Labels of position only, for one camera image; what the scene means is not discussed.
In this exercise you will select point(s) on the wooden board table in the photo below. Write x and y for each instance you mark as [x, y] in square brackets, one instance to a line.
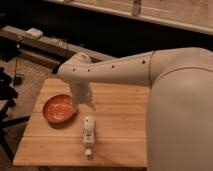
[120, 139]

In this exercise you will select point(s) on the white plastic bottle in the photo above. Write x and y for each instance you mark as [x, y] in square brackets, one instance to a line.
[89, 135]

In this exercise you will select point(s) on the white box on beam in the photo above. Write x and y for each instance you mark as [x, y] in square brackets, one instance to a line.
[34, 33]

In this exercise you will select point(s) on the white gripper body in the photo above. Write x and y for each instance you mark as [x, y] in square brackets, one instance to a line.
[81, 93]

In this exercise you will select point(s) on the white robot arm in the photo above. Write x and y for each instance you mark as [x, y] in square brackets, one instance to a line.
[179, 115]

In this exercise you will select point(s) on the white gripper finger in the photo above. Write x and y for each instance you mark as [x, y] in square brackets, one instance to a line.
[91, 105]
[75, 107]

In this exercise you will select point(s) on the black tripod stand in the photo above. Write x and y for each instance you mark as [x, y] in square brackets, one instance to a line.
[8, 94]

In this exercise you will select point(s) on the orange ceramic bowl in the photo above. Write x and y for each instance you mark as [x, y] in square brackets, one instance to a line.
[58, 109]

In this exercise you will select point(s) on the long wooden beam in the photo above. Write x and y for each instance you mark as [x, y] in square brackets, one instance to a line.
[54, 46]

